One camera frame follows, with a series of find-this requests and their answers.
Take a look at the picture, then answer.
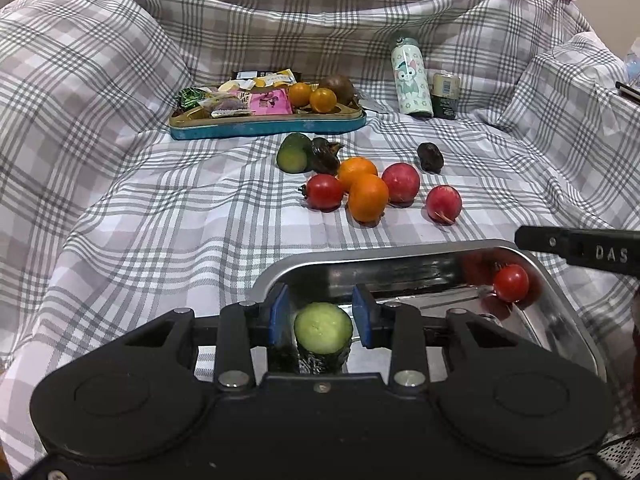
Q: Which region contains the plaid cloth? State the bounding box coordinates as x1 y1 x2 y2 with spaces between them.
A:
0 0 640 476

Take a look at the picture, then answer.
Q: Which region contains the green snack packet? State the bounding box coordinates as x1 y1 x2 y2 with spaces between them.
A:
178 86 215 111

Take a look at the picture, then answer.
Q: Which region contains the purple snack packet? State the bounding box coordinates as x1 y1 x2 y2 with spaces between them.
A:
199 92 252 118

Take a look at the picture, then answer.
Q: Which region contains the small orange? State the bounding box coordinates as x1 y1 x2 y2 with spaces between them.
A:
288 82 313 108
309 88 337 113

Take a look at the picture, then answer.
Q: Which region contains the brown round fruit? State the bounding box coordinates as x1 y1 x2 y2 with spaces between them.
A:
318 74 357 107

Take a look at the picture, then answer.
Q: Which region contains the green avocado half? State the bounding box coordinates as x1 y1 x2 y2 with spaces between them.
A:
276 132 312 174

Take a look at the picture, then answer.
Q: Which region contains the yellow snack packet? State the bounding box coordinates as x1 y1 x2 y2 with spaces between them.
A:
254 69 296 92

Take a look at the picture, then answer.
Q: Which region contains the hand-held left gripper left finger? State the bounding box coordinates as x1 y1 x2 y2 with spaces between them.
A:
122 284 291 393

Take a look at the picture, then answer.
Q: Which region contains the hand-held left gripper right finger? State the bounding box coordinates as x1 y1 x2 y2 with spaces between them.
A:
351 284 518 395

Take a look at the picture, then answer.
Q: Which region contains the clear plastic bag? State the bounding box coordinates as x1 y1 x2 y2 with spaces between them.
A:
622 37 640 87

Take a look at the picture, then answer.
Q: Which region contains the black snack packet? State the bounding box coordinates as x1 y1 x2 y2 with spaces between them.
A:
232 70 299 83

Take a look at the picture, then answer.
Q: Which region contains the pink snack packet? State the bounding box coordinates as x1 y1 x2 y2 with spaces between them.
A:
248 89 294 116

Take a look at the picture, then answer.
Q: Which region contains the red tomato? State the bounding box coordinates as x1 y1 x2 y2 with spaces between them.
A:
298 173 346 212
492 262 531 304

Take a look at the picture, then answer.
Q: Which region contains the blue tin tray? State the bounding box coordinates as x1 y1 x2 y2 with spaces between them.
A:
169 80 367 142

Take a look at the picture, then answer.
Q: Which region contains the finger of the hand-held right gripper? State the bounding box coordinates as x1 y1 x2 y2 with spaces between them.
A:
515 225 640 277

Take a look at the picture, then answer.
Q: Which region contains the red apple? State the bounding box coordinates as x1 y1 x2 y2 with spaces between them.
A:
425 185 463 225
381 162 421 205

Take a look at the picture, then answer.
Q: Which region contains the cucumber piece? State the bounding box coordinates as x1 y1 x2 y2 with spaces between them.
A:
293 302 354 375

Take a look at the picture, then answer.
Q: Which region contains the dark green can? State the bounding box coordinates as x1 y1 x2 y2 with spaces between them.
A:
431 71 460 121

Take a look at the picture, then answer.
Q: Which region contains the mint cartoon water bottle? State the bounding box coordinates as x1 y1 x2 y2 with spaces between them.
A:
391 31 434 119

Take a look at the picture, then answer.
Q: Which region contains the steel tray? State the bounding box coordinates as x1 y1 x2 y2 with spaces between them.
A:
248 239 608 386

